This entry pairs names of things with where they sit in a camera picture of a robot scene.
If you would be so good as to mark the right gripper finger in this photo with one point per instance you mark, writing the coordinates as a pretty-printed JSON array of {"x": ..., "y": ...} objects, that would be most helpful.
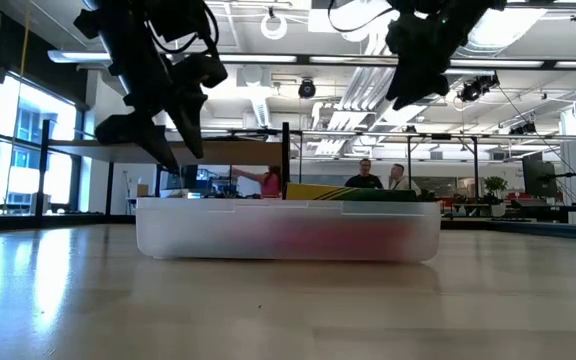
[{"x": 415, "y": 87}]

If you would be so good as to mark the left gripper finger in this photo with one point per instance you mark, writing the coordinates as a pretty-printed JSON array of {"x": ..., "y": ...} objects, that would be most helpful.
[
  {"x": 190, "y": 120},
  {"x": 133, "y": 131}
]

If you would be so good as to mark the clear box with orange lid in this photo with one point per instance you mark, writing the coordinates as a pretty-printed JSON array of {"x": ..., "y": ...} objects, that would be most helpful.
[{"x": 208, "y": 232}]

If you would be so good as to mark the pink pen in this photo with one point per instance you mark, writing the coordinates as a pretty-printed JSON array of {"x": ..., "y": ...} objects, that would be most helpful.
[{"x": 318, "y": 240}]

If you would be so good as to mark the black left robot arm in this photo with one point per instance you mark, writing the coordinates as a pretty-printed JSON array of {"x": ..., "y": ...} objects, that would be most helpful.
[{"x": 133, "y": 12}]

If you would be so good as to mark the wooden shelf board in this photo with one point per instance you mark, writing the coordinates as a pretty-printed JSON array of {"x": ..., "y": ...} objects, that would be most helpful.
[{"x": 238, "y": 152}]

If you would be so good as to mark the black ceiling track lamp cluster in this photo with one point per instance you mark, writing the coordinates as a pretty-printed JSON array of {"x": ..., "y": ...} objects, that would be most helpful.
[{"x": 475, "y": 89}]

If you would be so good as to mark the long ceiling light strip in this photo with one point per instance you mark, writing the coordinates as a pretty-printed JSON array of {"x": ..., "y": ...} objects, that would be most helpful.
[{"x": 68, "y": 56}]

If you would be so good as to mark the person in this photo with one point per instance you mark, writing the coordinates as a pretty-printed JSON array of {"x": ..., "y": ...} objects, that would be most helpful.
[
  {"x": 270, "y": 185},
  {"x": 364, "y": 179},
  {"x": 400, "y": 180}
]

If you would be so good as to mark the large glass window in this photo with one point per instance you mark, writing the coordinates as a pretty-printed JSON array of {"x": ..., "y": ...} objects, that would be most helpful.
[{"x": 33, "y": 125}]

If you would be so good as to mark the black round ceiling spotlight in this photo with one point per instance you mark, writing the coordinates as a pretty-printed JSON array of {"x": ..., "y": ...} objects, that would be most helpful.
[{"x": 307, "y": 89}]

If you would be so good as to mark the green potted plant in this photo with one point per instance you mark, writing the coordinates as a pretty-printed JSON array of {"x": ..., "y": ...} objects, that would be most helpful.
[{"x": 495, "y": 186}]

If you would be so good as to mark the black computer monitor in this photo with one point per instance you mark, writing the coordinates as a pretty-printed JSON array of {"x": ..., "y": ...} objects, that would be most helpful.
[{"x": 539, "y": 177}]

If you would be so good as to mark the dark long desk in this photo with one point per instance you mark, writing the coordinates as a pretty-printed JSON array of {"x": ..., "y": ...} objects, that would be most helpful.
[{"x": 543, "y": 217}]

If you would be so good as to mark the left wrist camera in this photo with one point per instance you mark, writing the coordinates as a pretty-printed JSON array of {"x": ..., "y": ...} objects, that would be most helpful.
[{"x": 205, "y": 70}]

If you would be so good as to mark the silver ventilation duct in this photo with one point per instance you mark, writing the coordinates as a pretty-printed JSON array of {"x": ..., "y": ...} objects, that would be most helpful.
[{"x": 488, "y": 40}]

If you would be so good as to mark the black aluminium rig frame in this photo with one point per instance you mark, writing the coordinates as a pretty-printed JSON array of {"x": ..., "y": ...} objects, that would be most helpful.
[{"x": 285, "y": 160}]

